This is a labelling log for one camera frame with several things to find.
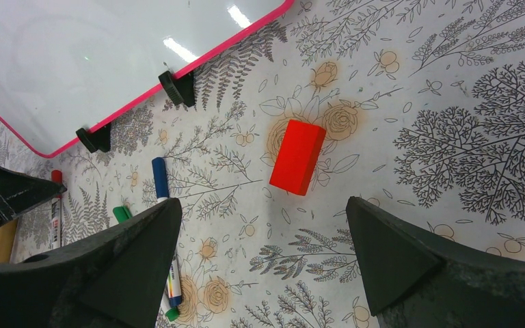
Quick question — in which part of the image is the wooden rolling pin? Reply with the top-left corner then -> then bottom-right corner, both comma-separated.
0,219 -> 18,264

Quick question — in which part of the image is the blue capped marker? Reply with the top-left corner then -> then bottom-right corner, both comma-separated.
151,157 -> 183,309

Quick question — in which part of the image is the black whiteboard foot right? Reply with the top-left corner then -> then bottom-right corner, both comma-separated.
159,71 -> 196,107

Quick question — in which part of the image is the pink framed whiteboard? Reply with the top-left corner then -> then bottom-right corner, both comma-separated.
0,1 -> 292,158

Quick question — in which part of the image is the green capped marker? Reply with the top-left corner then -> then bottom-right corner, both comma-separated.
112,206 -> 179,325

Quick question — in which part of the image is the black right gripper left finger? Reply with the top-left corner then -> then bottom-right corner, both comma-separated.
0,198 -> 182,327

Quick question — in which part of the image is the black whiteboard foot left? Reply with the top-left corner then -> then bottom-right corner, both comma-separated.
76,123 -> 111,153

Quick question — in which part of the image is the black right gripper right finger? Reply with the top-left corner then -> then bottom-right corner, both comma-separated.
346,197 -> 525,327

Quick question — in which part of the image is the red rectangular block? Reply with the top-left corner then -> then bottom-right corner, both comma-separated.
269,120 -> 326,196

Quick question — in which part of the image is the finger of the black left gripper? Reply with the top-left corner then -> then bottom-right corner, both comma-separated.
0,166 -> 66,227

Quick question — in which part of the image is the black whiteboard foot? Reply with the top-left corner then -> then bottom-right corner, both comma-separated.
159,71 -> 196,107
76,123 -> 111,153

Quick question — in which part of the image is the red capped marker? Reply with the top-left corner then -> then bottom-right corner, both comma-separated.
51,195 -> 62,249

